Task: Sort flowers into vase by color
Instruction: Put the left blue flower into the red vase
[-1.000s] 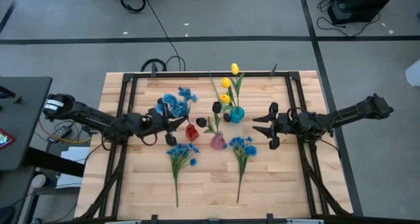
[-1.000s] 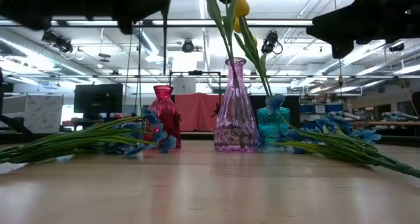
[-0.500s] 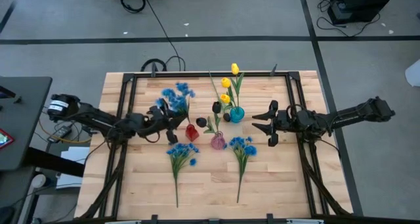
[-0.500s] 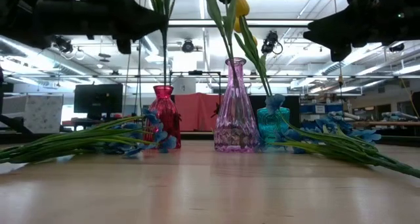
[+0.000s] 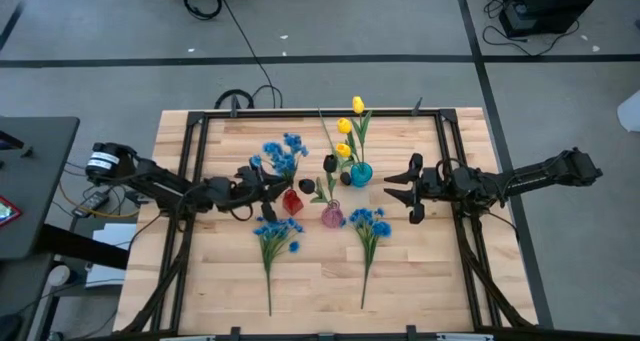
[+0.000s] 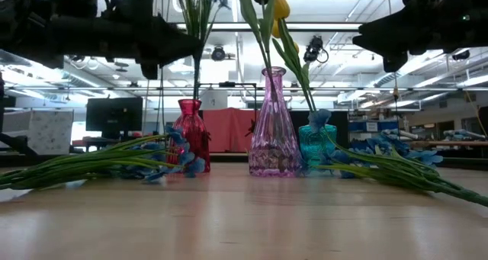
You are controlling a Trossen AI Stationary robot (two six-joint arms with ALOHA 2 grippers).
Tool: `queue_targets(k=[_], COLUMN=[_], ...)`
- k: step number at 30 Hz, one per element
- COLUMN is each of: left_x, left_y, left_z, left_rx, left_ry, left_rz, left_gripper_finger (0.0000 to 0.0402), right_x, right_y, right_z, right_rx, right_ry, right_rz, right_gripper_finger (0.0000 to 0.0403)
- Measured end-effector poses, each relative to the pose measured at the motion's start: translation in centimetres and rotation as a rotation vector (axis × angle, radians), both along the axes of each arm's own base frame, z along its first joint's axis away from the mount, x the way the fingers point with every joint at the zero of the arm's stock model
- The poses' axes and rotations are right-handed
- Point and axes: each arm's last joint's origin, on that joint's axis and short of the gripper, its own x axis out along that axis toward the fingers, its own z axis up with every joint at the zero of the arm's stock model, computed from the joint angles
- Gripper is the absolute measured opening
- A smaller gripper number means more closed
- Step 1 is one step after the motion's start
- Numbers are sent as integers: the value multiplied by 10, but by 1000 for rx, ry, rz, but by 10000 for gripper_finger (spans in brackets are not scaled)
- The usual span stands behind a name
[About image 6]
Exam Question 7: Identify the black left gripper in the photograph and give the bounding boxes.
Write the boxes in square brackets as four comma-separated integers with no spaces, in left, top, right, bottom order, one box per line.
[47,0,203,80]

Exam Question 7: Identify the black monitor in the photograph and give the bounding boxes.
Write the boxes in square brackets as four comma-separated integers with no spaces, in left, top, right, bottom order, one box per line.
[85,97,144,139]

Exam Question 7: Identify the pink glass vase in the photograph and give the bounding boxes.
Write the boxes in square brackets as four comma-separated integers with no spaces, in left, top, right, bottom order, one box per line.
[248,66,303,178]

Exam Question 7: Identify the teal glass vase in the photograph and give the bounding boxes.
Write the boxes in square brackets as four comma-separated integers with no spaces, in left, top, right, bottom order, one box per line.
[297,123,339,168]

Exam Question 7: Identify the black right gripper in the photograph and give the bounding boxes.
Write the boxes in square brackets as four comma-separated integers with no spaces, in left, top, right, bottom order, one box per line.
[352,0,488,73]

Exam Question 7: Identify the white board panel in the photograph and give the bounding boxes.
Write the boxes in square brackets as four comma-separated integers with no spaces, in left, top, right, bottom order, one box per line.
[28,110,74,156]

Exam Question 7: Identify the green artificial flower stems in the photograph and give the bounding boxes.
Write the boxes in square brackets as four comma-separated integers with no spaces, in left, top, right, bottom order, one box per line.
[281,40,317,112]

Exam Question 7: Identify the blue artificial flower bunch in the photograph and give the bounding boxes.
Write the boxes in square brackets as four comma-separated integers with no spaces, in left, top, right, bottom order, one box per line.
[304,109,488,207]
[0,124,207,191]
[175,0,232,103]

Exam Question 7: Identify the black hanging camera light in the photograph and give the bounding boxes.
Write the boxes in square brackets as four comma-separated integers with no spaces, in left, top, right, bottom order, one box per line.
[303,34,329,65]
[210,45,227,62]

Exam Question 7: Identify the black partition panel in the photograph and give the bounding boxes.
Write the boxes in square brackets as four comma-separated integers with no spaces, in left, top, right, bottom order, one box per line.
[322,110,350,154]

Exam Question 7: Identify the red glass vase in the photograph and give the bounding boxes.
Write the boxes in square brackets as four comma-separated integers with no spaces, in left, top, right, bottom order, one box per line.
[166,98,211,174]

